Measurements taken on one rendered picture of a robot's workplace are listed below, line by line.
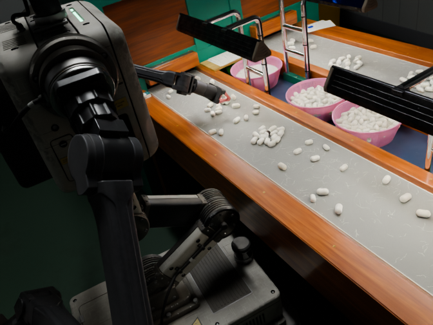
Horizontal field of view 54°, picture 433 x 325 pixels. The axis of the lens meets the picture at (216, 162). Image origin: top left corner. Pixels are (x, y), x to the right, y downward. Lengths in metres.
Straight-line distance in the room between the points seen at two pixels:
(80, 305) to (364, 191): 1.06
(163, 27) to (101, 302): 1.35
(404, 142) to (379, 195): 0.40
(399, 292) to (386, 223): 0.25
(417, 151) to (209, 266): 0.87
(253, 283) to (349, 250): 0.44
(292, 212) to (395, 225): 0.29
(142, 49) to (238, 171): 0.98
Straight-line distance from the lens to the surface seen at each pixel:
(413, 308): 1.13
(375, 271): 1.18
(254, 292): 1.51
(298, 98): 1.96
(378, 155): 1.54
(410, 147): 1.74
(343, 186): 1.45
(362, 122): 1.76
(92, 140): 0.70
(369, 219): 1.34
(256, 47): 1.60
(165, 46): 2.30
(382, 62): 2.21
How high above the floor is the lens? 1.68
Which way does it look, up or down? 35 degrees down
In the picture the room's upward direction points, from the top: 13 degrees counter-clockwise
